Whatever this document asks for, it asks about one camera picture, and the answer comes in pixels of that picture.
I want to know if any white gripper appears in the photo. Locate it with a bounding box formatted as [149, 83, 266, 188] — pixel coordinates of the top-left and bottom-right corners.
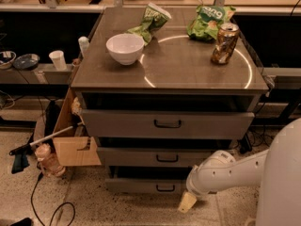
[178, 151, 236, 213]

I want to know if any grey bottom drawer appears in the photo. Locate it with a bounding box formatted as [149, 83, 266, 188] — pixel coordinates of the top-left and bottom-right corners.
[105, 167, 191, 194]

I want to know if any grey drawer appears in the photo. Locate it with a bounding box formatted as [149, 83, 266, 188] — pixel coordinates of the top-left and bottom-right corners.
[82, 109, 254, 139]
[105, 167, 191, 194]
[96, 146, 235, 169]

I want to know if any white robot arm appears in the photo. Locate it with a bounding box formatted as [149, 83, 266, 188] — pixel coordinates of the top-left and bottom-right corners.
[179, 119, 301, 226]

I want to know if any grey middle drawer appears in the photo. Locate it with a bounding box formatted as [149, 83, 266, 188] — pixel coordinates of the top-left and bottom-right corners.
[96, 146, 235, 169]

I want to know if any grey drawer cabinet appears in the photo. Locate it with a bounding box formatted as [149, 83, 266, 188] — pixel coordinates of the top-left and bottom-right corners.
[70, 6, 269, 196]

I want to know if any grey top drawer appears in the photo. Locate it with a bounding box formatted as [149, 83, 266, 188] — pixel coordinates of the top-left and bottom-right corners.
[82, 109, 254, 139]

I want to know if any cardboard box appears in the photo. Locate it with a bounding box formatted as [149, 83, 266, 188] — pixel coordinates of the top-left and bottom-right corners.
[53, 89, 101, 167]

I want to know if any clear plastic jug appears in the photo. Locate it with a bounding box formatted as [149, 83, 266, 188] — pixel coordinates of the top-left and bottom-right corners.
[35, 144, 66, 177]

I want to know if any white bowl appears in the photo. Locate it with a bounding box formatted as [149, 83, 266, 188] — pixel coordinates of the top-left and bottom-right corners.
[106, 33, 145, 65]

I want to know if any crushed gold soda can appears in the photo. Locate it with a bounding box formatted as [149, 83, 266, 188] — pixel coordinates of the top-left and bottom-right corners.
[211, 23, 240, 65]

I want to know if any grabber stick tool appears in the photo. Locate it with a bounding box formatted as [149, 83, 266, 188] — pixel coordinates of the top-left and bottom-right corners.
[8, 122, 83, 174]

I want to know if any green chip bag right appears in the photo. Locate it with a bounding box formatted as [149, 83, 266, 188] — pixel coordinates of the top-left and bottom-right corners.
[186, 5, 236, 41]

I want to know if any green chip bag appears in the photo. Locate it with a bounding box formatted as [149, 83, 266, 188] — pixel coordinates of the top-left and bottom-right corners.
[186, 5, 236, 41]
[126, 3, 171, 46]

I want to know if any green chip bag left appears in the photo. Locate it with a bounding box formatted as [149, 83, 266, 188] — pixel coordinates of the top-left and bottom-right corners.
[126, 3, 171, 46]

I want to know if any white plastic bottle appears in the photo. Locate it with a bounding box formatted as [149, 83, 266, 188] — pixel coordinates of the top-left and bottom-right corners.
[78, 36, 89, 57]

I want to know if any grey side shelf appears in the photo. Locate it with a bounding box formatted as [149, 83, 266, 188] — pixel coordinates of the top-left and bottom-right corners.
[0, 64, 73, 85]

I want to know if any white paper cup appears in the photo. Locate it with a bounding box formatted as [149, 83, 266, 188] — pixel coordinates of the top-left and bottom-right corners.
[49, 50, 67, 71]

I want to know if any blue plate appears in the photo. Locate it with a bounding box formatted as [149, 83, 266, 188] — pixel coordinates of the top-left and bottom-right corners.
[13, 54, 40, 71]

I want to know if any small bowl far left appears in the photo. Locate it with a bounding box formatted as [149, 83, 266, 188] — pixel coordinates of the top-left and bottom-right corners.
[0, 51, 16, 70]

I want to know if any cable bundle right floor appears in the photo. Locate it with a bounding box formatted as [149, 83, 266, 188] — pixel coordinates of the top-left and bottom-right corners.
[239, 126, 277, 154]

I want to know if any black floor cable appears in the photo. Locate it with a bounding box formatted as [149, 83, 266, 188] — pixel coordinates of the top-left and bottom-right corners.
[30, 172, 76, 226]

